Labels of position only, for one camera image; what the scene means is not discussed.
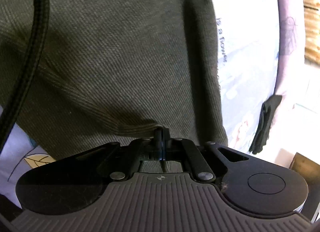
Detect dark brown ribbed pants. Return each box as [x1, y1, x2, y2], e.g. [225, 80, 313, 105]
[0, 0, 229, 173]

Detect folded black garment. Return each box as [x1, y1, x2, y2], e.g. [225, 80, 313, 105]
[249, 94, 282, 155]

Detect pink quilt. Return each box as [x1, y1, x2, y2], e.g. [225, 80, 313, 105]
[274, 0, 305, 98]

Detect wooden plank headboard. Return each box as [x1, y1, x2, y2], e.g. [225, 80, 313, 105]
[303, 0, 320, 65]

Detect black braided cable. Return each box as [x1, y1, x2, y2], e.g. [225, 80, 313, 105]
[0, 0, 49, 155]

